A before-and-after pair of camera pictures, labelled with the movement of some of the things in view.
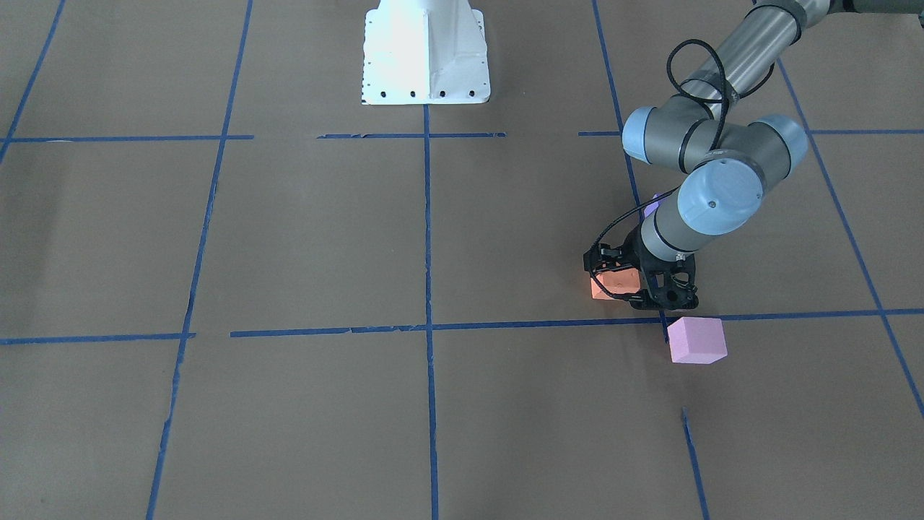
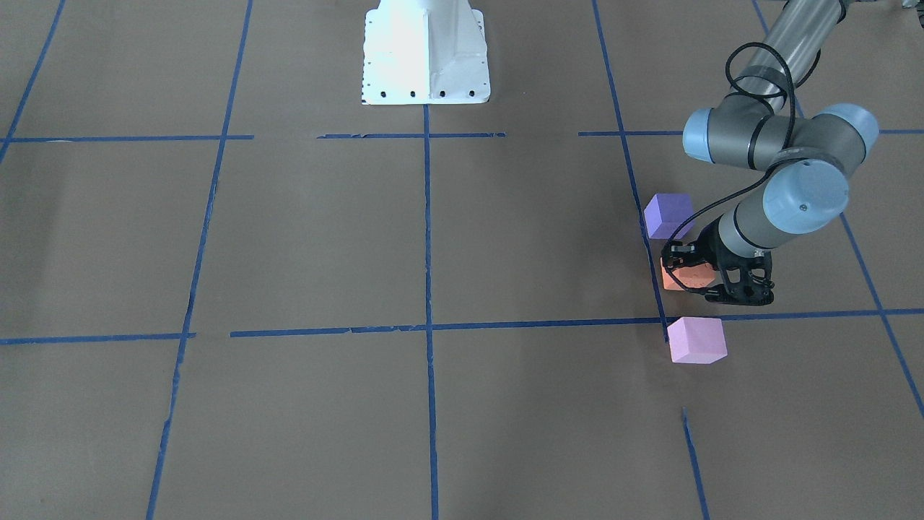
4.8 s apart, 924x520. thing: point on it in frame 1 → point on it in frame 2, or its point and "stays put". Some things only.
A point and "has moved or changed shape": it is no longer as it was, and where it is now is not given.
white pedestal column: x=425 y=52 stays put
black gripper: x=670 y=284 → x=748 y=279
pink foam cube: x=696 y=340 stays put
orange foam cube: x=620 y=282 has moved or changed shape
